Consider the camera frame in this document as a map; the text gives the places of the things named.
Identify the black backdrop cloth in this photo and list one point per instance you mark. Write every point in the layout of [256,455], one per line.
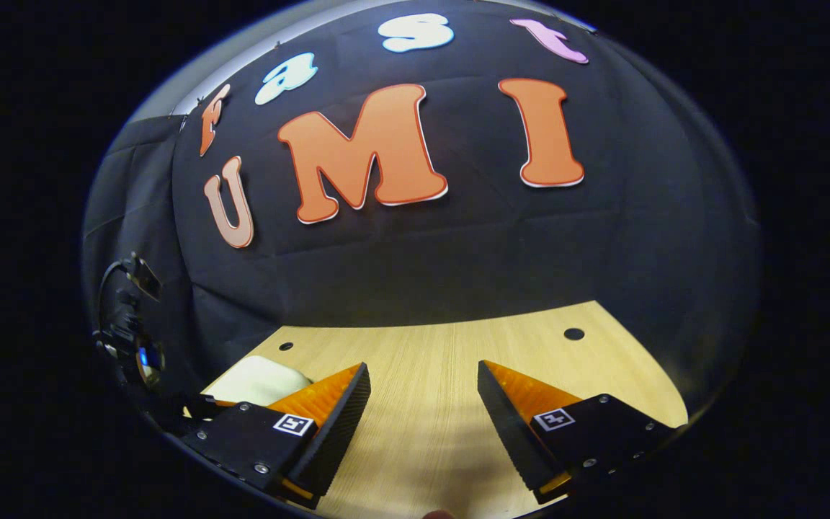
[458,252]

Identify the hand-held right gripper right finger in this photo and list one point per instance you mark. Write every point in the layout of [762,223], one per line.
[512,436]

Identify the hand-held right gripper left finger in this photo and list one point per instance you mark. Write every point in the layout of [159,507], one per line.
[336,432]

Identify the pale yellow suitcase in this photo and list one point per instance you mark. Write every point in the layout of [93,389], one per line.
[256,382]

